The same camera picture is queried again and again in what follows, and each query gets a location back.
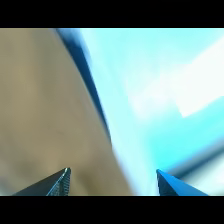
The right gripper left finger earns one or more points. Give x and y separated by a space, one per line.
55 186

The brown garment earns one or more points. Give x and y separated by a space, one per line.
40 100

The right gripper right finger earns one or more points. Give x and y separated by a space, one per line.
173 186

